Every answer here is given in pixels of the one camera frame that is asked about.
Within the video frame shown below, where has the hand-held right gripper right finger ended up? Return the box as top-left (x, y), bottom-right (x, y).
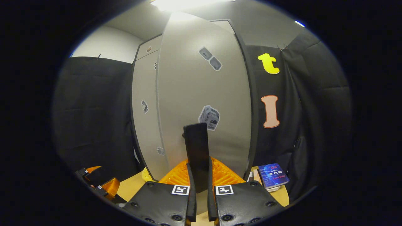
top-left (207, 156), bottom-right (285, 226)

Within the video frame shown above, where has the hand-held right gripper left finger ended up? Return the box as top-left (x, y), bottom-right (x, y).
top-left (121, 159), bottom-right (197, 226)

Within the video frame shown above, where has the grey shoe cabinet door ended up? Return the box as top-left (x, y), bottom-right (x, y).
top-left (156, 12), bottom-right (253, 193)
top-left (131, 50), bottom-right (170, 181)

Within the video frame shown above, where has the grey double-door shoe cabinet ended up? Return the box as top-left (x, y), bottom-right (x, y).
top-left (131, 19), bottom-right (259, 182)

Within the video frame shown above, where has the beige book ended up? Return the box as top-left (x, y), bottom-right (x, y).
top-left (253, 169), bottom-right (282, 193)

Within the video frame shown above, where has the black backdrop cloth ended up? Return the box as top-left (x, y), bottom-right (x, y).
top-left (52, 30), bottom-right (354, 204)

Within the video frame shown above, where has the blue book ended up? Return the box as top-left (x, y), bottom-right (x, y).
top-left (258, 163), bottom-right (290, 190)

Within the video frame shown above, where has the large ceiling light panel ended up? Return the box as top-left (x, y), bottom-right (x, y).
top-left (151, 0), bottom-right (236, 12)

